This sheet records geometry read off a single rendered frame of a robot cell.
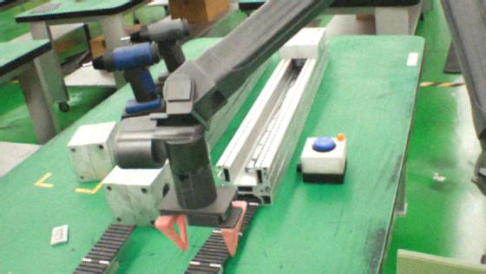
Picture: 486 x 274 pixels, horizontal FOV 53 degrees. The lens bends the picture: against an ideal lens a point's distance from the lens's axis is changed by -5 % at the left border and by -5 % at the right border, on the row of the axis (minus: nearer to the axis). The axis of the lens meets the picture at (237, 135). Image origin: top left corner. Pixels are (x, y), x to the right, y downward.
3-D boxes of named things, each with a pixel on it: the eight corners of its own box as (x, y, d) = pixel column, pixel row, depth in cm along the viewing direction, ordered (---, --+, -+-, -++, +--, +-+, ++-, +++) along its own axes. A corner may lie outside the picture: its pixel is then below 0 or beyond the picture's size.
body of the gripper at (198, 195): (175, 193, 77) (166, 152, 74) (239, 197, 74) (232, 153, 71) (159, 219, 72) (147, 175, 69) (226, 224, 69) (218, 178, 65)
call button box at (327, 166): (343, 184, 96) (342, 156, 93) (293, 182, 99) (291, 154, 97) (347, 163, 103) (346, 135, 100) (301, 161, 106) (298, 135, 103)
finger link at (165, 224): (180, 234, 81) (168, 186, 77) (222, 238, 79) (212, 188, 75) (164, 262, 76) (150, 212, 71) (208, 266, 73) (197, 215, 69)
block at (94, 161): (126, 178, 110) (115, 140, 106) (78, 183, 111) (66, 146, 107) (135, 156, 119) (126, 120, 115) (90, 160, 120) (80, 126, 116)
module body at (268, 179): (273, 205, 93) (268, 166, 90) (222, 203, 97) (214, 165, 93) (329, 59, 160) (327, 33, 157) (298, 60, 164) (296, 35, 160)
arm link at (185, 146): (196, 135, 64) (208, 116, 69) (147, 137, 66) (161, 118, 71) (206, 182, 67) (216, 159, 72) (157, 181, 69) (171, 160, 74)
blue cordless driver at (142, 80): (172, 125, 132) (154, 45, 122) (99, 138, 131) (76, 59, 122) (173, 114, 139) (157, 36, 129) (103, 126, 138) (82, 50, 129)
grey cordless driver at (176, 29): (200, 92, 150) (187, 21, 140) (134, 103, 149) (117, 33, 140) (199, 83, 157) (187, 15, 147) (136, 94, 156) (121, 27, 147)
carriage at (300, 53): (319, 67, 138) (317, 43, 135) (280, 68, 142) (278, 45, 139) (326, 48, 152) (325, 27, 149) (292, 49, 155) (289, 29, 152)
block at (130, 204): (173, 229, 91) (161, 185, 87) (114, 224, 95) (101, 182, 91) (190, 201, 99) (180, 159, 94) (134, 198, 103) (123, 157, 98)
